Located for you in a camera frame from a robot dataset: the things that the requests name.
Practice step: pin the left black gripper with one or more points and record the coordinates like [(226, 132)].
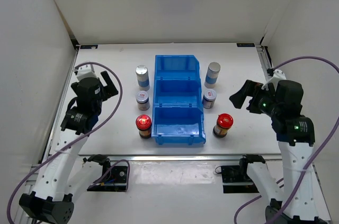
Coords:
[(109, 90)]

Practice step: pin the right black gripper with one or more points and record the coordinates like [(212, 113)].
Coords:
[(252, 89)]

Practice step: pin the white-lid dark jar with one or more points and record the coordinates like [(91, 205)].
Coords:
[(209, 98), (142, 99)]

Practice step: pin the silver-lid blue-white canister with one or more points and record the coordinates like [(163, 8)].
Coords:
[(212, 74), (142, 77)]

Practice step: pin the red-lid sauce jar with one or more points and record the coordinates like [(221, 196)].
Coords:
[(223, 124), (144, 124)]

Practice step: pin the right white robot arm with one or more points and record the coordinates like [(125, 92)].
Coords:
[(295, 134)]

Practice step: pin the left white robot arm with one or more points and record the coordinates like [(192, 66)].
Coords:
[(52, 198)]

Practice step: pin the right blue table label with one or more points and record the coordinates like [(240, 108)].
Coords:
[(245, 45)]

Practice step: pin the blue table label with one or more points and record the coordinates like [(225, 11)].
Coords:
[(245, 45), (88, 46)]

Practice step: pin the left blue table label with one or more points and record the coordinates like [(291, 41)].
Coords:
[(88, 46)]

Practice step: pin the blue plastic three-compartment bin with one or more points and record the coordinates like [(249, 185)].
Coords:
[(178, 116)]

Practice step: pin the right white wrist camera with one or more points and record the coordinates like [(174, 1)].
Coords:
[(275, 75)]

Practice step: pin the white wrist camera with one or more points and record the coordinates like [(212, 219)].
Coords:
[(275, 75), (85, 71)]

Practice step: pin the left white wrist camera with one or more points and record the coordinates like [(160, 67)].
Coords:
[(85, 71)]

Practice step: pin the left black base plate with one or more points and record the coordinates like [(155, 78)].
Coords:
[(115, 178)]

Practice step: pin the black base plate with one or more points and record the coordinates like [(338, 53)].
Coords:
[(234, 181), (115, 178)]

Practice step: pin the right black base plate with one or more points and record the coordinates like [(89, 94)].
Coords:
[(234, 181)]

